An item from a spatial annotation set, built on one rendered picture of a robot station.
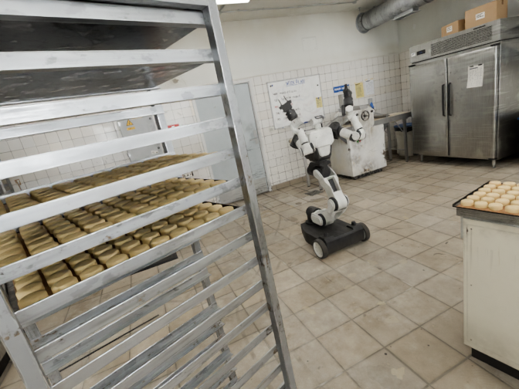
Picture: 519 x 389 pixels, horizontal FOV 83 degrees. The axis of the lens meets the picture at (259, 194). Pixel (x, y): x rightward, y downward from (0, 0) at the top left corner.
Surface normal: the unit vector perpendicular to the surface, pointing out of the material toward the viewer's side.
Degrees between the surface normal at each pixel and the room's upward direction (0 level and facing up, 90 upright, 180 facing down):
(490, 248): 90
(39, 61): 90
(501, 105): 90
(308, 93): 90
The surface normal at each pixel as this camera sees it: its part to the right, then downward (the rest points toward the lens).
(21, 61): 0.68, 0.07
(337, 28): 0.39, 0.18
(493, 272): -0.81, 0.31
